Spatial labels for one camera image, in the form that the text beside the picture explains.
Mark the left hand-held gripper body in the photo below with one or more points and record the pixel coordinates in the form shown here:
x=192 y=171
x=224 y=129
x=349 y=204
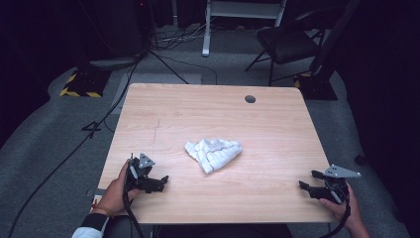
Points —
x=141 y=172

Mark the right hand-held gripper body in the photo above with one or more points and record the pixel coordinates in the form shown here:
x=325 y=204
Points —
x=335 y=185

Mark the white towel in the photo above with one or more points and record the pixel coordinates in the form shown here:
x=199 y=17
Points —
x=213 y=154

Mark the person's right hand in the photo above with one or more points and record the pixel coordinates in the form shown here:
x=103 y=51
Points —
x=345 y=211

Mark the person's left hand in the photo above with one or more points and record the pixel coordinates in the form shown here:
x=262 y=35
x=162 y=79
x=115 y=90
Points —
x=115 y=195

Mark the black caster wheel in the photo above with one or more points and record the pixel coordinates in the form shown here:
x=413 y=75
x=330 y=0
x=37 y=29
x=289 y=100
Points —
x=360 y=160

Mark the grey tape strip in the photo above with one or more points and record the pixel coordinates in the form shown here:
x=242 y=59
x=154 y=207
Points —
x=90 y=192

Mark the person's dark lap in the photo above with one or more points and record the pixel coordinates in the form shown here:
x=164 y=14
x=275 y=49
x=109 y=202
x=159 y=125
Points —
x=198 y=231

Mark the black tripod leg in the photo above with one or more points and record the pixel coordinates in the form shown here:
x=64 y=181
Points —
x=168 y=67

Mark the black folding chair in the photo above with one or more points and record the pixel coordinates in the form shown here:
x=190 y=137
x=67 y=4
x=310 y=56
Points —
x=285 y=41

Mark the black slanted stand column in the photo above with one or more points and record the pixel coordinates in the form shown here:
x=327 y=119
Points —
x=333 y=36

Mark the black equipment cabinet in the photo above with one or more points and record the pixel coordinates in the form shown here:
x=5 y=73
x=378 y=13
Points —
x=114 y=28

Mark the black yellow striped base plate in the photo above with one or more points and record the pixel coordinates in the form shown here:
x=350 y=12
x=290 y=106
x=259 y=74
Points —
x=315 y=86
x=85 y=84

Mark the white metal desk frame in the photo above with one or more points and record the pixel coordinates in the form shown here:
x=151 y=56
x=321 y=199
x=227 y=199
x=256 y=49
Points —
x=237 y=16

